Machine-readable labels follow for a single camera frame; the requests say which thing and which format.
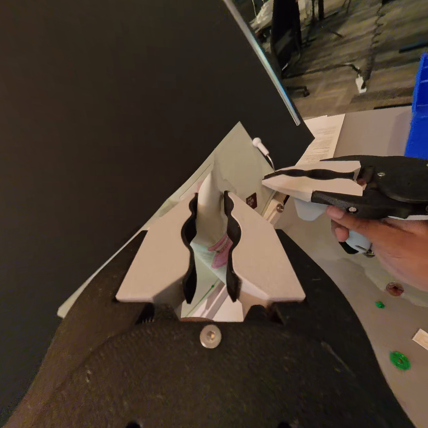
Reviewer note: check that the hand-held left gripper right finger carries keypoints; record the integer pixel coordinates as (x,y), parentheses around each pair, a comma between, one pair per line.
(267,267)

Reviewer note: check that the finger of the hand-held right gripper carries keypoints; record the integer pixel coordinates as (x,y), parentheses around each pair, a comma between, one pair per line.
(334,165)
(301,187)

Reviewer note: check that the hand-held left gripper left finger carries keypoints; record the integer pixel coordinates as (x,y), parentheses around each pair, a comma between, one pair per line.
(153,267)

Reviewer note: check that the person's right hand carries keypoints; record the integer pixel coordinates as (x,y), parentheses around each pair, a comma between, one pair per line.
(401,250)

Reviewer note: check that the blue plastic bin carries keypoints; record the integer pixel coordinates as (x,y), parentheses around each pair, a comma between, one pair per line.
(418,127)

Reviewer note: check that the open instruction booklet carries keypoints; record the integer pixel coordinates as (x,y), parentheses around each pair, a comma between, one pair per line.
(240,160)

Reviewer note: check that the white power strip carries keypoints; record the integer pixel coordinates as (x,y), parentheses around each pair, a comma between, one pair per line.
(361,84)

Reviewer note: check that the brown round brick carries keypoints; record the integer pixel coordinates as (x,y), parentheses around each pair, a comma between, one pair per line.
(395,289)

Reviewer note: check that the black office chair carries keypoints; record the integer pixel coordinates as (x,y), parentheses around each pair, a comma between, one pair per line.
(284,40)

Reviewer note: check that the white square plate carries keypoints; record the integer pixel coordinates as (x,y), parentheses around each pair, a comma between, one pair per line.
(421,339)

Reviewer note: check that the black panel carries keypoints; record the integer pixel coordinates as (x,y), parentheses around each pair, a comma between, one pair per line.
(117,100)

